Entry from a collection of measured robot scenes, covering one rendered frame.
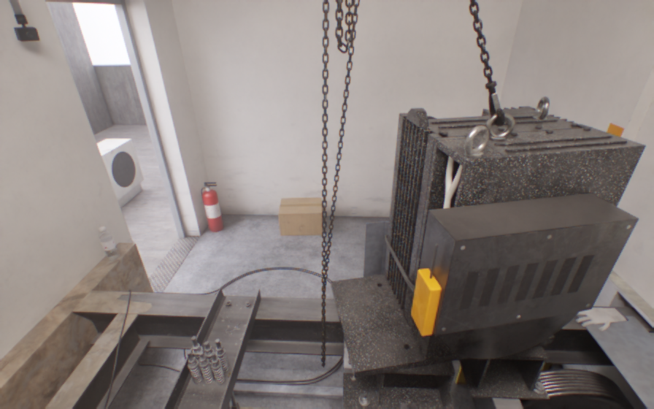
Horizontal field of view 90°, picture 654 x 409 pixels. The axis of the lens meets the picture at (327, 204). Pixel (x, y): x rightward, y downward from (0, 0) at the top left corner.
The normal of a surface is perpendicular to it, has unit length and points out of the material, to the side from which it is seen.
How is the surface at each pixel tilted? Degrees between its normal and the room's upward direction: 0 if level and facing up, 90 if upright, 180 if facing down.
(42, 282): 90
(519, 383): 0
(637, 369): 0
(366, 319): 0
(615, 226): 90
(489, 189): 90
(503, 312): 90
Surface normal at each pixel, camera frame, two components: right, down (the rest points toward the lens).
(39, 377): 1.00, 0.01
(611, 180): 0.17, 0.48
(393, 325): -0.01, -0.87
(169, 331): -0.06, 0.49
